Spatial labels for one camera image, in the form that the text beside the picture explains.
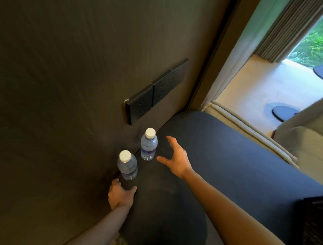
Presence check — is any person's right hand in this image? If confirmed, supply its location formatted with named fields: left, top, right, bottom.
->
left=156, top=136, right=194, bottom=180

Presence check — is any person's left hand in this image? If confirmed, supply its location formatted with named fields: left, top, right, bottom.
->
left=108, top=178, right=138, bottom=210

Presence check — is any clear water bottle blue label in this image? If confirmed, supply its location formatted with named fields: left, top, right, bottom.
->
left=117, top=150, right=138, bottom=181
left=140, top=128, right=158, bottom=161

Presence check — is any brown woven basket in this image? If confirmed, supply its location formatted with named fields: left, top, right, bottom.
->
left=300, top=196, right=323, bottom=245

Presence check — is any person's right forearm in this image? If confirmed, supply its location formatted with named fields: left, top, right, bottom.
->
left=182, top=168, right=286, bottom=245

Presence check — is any person's left forearm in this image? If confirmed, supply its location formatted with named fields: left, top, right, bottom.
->
left=64, top=204, right=133, bottom=245

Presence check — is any black table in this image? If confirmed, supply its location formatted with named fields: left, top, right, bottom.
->
left=118, top=111, right=323, bottom=245

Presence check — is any black round floor base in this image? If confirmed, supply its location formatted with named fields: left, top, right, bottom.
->
left=272, top=105, right=301, bottom=122
left=313, top=64, right=323, bottom=80

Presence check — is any beige upholstered chair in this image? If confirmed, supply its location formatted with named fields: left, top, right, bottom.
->
left=274, top=98, right=323, bottom=185

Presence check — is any grey pleated curtain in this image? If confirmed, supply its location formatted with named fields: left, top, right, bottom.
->
left=255, top=0, right=323, bottom=64

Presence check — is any black wall socket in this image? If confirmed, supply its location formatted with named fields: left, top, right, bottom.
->
left=151, top=69, right=174, bottom=108
left=124, top=84, right=154, bottom=126

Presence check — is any black blank wall panel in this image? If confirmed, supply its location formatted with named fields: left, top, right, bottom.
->
left=170, top=59, right=190, bottom=88

